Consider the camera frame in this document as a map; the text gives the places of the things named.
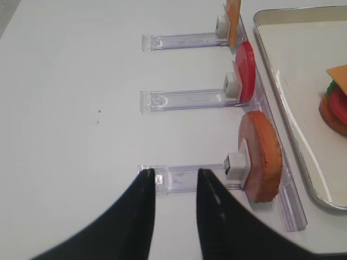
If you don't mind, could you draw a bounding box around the white tomato pusher block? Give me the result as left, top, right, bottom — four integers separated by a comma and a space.
223, 72, 242, 102

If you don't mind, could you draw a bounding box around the standing bottom bun slice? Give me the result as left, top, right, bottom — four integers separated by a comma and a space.
238, 110, 283, 203

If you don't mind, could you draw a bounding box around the clear cheese holder track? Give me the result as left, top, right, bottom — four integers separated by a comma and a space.
142, 32, 228, 52

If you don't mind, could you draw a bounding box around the bottom bun on tray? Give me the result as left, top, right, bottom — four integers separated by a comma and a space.
319, 94, 346, 136

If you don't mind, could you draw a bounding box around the standing tomato slice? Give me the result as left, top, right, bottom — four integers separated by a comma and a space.
234, 41, 256, 103

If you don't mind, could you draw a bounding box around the cheese slice on burger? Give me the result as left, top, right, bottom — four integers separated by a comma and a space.
326, 65, 347, 94

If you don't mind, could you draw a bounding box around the white bun pusher block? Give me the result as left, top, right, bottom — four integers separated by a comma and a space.
224, 153, 250, 183

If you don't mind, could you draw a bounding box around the silver metal tray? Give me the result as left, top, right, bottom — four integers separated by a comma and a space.
254, 5, 346, 211

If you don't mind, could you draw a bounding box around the lettuce leaf on burger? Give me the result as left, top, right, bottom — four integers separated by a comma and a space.
326, 80, 339, 101

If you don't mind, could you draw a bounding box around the clear bun holder track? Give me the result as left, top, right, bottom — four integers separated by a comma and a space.
138, 164, 246, 194

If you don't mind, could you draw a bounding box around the clear tomato holder track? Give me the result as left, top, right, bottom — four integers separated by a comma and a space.
139, 89, 248, 114

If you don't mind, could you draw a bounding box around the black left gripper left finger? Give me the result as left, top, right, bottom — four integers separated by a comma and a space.
36, 168, 156, 259

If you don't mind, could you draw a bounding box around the white cheese pusher block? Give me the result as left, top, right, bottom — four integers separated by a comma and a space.
215, 14, 230, 40

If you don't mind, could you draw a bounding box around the standing cheese slice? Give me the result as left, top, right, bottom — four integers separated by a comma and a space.
226, 0, 241, 48

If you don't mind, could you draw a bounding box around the tomato slice on burger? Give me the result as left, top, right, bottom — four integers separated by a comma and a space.
329, 87, 347, 125

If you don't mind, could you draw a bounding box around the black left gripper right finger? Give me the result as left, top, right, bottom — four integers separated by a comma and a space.
197, 168, 326, 260

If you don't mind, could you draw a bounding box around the clear left rack rail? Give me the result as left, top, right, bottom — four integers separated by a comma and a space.
233, 18, 307, 232

